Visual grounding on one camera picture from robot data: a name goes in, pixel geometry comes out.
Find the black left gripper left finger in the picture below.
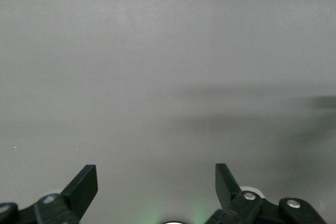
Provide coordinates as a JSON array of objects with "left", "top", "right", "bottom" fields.
[{"left": 0, "top": 164, "right": 99, "bottom": 224}]

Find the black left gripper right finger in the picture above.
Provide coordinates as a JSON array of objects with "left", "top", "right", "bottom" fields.
[{"left": 206, "top": 163, "right": 328, "bottom": 224}]

